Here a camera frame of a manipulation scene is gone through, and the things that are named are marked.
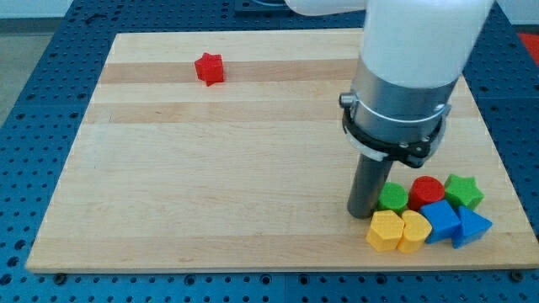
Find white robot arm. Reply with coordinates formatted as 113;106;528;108
286;0;494;167

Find red star block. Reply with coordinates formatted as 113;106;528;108
195;52;224;87

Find green star block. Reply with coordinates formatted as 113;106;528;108
444;173;484;210

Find wooden board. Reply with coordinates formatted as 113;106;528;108
26;29;538;274

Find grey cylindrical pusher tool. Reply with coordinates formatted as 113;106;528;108
347;155;392;219

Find green cylinder block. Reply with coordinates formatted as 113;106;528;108
376;182;408;215

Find yellow pentagon block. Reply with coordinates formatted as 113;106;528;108
366;210;405;252

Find red cylinder block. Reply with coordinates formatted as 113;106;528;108
408;176;445;211

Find yellow heart block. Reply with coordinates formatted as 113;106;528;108
397;210;432;253

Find blue cube block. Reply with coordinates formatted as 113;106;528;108
419;199;461;244

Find blue triangle block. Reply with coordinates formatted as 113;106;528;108
451;206;493;249

